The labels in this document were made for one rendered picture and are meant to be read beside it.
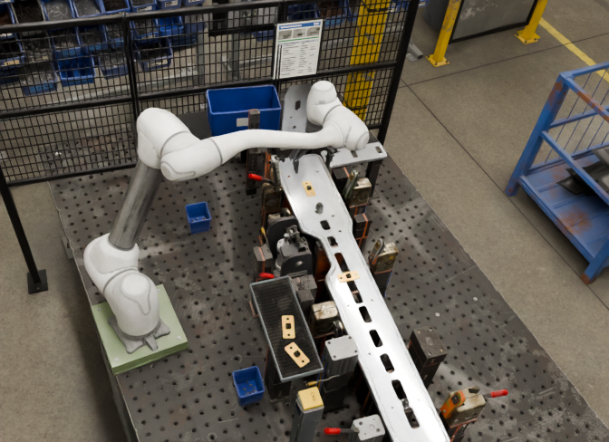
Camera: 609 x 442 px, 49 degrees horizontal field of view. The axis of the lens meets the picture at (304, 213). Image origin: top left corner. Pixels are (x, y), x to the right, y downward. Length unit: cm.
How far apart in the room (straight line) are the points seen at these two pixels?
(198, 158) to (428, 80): 326
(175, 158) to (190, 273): 82
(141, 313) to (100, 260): 26
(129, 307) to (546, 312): 240
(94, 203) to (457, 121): 273
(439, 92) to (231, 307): 286
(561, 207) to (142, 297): 274
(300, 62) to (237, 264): 94
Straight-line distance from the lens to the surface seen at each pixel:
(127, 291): 245
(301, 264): 238
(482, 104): 513
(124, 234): 250
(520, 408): 279
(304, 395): 209
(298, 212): 271
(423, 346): 240
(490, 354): 288
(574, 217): 431
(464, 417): 235
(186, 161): 217
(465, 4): 525
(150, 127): 228
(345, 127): 234
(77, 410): 341
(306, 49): 303
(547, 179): 447
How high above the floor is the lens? 303
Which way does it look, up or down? 49 degrees down
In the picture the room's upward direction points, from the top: 8 degrees clockwise
